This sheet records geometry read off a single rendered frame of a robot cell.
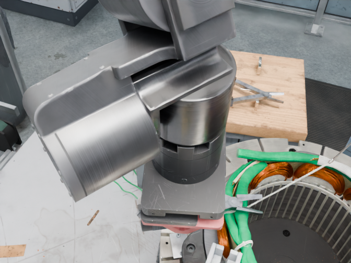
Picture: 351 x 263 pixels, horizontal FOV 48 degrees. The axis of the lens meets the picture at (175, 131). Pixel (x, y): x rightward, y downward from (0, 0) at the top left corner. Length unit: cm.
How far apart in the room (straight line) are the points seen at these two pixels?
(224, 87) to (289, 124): 42
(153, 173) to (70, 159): 12
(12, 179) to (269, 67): 60
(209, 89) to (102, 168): 8
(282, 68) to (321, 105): 158
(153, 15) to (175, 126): 8
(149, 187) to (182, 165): 4
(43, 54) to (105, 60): 241
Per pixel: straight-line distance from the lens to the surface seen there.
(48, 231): 86
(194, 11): 20
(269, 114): 65
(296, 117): 66
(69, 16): 281
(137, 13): 21
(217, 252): 38
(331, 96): 240
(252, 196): 41
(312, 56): 267
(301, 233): 59
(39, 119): 21
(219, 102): 24
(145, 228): 39
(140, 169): 83
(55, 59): 257
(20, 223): 89
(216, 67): 24
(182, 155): 28
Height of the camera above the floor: 151
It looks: 48 degrees down
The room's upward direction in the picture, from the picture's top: 1 degrees clockwise
